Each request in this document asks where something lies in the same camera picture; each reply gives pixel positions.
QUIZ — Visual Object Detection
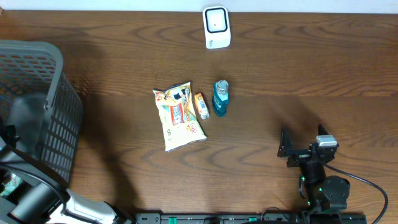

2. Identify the teal mouthwash bottle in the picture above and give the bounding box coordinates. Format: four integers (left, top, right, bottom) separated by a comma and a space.
212, 80, 229, 117

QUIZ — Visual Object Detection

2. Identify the light blue tissue pack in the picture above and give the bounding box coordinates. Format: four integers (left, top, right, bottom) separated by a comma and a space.
1, 172, 22, 197

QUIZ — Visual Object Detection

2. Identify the small orange white carton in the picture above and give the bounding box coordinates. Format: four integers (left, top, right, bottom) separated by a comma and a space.
194, 93, 210, 119

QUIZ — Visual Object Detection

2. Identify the yellow snack bag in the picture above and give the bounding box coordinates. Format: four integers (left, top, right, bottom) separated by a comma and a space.
153, 82, 207, 152

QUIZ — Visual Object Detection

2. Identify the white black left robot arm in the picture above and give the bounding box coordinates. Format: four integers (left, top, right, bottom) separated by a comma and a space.
1, 126, 135, 223

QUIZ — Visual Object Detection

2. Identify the grey plastic shopping basket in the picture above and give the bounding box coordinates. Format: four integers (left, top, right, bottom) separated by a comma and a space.
1, 40, 83, 181

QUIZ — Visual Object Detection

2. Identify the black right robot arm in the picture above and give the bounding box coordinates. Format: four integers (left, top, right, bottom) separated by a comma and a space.
277, 125, 351, 212

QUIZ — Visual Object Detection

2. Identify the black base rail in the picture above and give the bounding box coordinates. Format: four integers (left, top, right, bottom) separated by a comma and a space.
134, 211, 367, 224

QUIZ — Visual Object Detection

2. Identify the white barcode scanner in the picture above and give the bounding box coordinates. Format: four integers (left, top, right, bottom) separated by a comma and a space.
202, 6, 231, 49

